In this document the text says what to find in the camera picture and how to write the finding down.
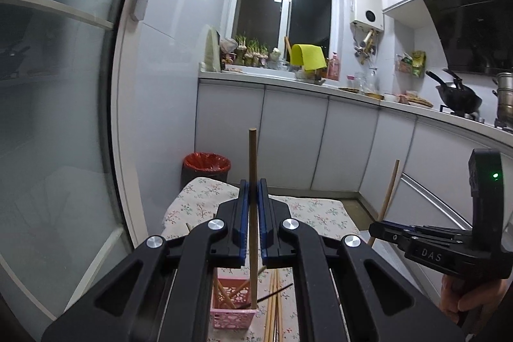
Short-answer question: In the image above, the person's right hand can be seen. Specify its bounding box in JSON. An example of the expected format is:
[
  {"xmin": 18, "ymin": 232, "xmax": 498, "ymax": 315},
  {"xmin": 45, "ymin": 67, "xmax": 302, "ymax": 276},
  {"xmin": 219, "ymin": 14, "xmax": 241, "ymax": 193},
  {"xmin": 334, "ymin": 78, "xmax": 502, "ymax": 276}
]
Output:
[{"xmin": 439, "ymin": 275, "xmax": 511, "ymax": 323}]

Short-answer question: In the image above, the black range hood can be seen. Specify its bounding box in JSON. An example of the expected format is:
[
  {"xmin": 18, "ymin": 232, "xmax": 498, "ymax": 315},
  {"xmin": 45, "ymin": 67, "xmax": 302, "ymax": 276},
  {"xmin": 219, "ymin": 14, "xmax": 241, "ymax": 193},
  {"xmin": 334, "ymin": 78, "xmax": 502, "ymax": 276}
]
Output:
[{"xmin": 423, "ymin": 0, "xmax": 512, "ymax": 76}]

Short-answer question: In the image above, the steel pot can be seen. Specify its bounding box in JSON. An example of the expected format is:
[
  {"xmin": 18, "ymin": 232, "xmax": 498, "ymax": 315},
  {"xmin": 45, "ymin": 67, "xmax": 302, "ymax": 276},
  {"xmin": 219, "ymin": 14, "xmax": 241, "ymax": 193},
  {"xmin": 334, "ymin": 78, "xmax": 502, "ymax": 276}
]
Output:
[{"xmin": 493, "ymin": 72, "xmax": 513, "ymax": 127}]

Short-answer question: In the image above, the cutting board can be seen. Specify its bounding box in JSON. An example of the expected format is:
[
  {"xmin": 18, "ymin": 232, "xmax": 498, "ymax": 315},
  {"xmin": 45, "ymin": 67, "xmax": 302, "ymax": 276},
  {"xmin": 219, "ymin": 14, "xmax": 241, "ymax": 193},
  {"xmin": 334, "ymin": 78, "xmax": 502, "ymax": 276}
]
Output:
[{"xmin": 204, "ymin": 27, "xmax": 221, "ymax": 73}]

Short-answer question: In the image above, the window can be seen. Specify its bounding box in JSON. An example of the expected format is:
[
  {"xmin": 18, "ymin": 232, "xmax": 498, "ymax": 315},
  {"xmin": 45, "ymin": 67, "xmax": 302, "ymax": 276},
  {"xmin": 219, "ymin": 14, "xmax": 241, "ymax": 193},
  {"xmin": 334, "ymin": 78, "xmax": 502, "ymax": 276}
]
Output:
[{"xmin": 226, "ymin": 0, "xmax": 340, "ymax": 55}]

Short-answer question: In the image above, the white water heater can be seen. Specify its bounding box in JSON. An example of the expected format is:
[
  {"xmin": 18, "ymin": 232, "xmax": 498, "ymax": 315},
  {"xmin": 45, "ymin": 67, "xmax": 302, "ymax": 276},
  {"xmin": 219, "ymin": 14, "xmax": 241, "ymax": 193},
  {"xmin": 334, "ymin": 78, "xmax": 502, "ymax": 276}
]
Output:
[{"xmin": 350, "ymin": 0, "xmax": 383, "ymax": 32}]

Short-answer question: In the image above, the wooden chopstick pile left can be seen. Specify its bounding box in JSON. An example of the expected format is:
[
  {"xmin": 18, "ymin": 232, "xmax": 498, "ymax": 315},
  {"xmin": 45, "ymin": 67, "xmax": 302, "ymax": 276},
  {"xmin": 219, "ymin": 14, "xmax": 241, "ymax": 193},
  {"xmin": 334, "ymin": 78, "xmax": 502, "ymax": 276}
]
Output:
[{"xmin": 264, "ymin": 269, "xmax": 283, "ymax": 342}]

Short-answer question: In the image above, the floral tablecloth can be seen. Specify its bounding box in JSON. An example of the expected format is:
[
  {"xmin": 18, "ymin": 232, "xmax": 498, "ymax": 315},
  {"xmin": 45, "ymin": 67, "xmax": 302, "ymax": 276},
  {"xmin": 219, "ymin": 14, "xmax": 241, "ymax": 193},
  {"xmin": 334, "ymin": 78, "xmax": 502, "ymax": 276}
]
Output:
[{"xmin": 162, "ymin": 177, "xmax": 356, "ymax": 342}]

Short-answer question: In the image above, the pink perforated utensil holder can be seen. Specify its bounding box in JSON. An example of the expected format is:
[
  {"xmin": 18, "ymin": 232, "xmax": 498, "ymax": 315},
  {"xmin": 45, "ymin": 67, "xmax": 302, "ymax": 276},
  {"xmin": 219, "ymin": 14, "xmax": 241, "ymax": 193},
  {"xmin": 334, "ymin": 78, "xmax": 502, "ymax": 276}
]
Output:
[{"xmin": 210, "ymin": 277, "xmax": 257, "ymax": 331}]

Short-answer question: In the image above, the pink bottle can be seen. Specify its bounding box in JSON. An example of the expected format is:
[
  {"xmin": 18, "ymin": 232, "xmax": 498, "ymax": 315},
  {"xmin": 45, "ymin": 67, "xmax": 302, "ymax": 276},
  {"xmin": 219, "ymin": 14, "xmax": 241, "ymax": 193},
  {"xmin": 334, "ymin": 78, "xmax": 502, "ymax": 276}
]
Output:
[{"xmin": 326, "ymin": 52, "xmax": 341, "ymax": 81}]

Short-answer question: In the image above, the black wok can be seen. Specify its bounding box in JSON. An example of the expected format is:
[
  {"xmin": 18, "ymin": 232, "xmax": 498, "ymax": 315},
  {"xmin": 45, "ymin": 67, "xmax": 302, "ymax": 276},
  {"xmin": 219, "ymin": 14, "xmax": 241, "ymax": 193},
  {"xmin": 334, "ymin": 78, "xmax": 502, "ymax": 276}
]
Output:
[{"xmin": 425, "ymin": 69, "xmax": 482, "ymax": 116}]

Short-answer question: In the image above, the red lined trash bin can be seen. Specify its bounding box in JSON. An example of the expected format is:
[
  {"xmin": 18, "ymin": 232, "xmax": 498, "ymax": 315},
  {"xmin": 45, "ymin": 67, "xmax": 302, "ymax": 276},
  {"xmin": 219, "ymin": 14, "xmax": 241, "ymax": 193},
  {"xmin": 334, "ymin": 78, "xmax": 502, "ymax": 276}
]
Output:
[{"xmin": 181, "ymin": 152, "xmax": 231, "ymax": 188}]

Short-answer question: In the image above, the crossing wooden chopstick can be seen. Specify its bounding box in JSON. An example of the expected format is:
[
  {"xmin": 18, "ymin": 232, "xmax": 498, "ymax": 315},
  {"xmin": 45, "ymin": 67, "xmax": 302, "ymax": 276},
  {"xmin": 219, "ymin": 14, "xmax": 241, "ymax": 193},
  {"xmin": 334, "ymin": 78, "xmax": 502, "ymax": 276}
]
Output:
[{"xmin": 213, "ymin": 266, "xmax": 257, "ymax": 311}]

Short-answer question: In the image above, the white cabinet front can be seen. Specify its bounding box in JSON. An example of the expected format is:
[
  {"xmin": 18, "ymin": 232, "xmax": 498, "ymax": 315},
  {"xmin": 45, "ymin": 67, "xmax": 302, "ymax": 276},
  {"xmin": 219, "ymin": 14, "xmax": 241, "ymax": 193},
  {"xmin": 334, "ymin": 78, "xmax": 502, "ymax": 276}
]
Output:
[{"xmin": 195, "ymin": 74, "xmax": 512, "ymax": 229}]

